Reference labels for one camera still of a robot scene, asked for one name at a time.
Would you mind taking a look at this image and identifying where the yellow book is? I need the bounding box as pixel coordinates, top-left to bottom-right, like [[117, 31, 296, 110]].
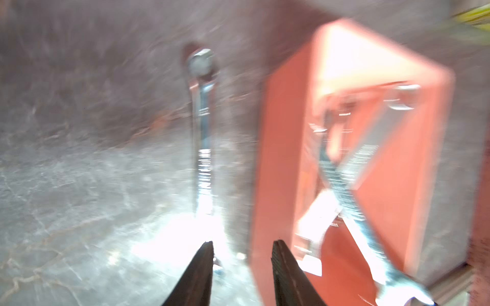
[[452, 0, 490, 32]]

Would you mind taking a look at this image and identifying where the orange handled adjustable wrench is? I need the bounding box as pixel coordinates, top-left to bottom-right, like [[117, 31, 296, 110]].
[[318, 111, 436, 305]]

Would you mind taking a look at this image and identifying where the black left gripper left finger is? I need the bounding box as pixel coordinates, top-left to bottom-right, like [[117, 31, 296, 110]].
[[162, 242, 214, 306]]

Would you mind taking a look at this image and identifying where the pink plastic storage box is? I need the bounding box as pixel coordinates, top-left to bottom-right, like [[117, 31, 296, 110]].
[[250, 19, 454, 305]]

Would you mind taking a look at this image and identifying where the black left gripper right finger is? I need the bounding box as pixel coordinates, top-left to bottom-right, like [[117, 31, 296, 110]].
[[271, 240, 325, 306]]

